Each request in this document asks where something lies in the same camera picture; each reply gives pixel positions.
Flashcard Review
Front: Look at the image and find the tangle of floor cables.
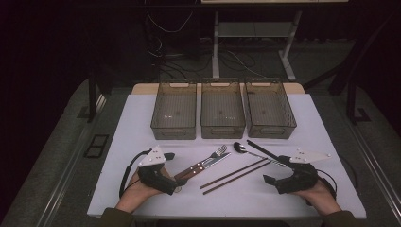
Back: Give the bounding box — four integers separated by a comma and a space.
152, 37, 272, 80

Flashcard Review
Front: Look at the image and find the right hand-held gripper black cable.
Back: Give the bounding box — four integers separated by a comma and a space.
316, 169, 339, 201

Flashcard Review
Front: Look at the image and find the person's right hand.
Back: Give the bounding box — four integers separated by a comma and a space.
291, 181, 343, 216

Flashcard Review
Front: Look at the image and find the white metal desk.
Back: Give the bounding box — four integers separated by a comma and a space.
200, 0, 349, 82

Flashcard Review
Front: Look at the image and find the wooden-handled metal fork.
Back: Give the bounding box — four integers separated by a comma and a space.
174, 144, 229, 182

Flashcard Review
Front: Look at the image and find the hand-held gripper black cable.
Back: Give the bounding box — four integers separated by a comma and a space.
118, 148, 153, 199
316, 169, 339, 201

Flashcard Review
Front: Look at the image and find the translucent grey plastic bin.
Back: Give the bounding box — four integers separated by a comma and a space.
150, 80, 198, 141
244, 79, 298, 140
200, 79, 247, 140

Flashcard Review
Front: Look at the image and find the left hand-held gripper black cable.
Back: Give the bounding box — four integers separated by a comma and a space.
118, 148, 153, 199

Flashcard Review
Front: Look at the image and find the shiny metal spoon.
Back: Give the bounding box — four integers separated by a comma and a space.
233, 141, 288, 167

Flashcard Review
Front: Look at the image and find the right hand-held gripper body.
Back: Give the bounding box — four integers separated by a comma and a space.
273, 148, 333, 195

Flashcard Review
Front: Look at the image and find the black chopstick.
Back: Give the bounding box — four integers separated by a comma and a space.
247, 140, 287, 164
246, 139, 285, 163

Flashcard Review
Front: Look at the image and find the person's left hand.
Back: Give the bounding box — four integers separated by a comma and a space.
114, 169, 171, 214

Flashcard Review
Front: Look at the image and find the black floor frame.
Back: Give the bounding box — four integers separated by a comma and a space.
83, 133, 111, 159

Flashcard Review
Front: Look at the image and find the wooden-handled metal knife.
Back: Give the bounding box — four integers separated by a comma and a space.
179, 151, 232, 185

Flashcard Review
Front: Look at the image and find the black metal stand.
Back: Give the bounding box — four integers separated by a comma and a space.
77, 70, 107, 124
345, 79, 373, 126

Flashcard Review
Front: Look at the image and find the metal floor rail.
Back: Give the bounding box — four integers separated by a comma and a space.
37, 94, 108, 227
346, 121, 401, 216

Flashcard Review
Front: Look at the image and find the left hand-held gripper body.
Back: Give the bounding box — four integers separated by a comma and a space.
137, 145, 179, 197

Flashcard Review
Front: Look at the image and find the white hanging cable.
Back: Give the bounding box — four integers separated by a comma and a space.
146, 10, 194, 34

